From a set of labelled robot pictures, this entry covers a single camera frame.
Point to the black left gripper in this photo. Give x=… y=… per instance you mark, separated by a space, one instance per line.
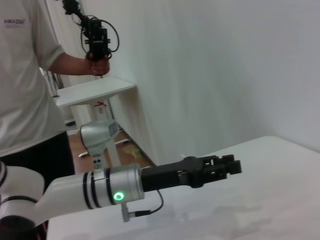
x=170 y=175

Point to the black handheld controller rig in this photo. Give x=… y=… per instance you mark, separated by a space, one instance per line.
x=97 y=37

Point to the person bare forearm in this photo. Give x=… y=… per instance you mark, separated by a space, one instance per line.
x=72 y=65

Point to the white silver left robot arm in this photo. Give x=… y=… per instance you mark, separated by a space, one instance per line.
x=75 y=195

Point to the person hand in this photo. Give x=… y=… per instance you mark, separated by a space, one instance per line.
x=100 y=66

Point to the yellow green floor clutter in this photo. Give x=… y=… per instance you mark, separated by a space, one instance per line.
x=132 y=151

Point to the white side table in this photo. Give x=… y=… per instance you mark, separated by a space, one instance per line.
x=95 y=90

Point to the person in white shirt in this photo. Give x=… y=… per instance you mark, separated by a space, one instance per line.
x=25 y=87

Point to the grey metal frame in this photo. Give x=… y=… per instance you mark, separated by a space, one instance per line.
x=53 y=85

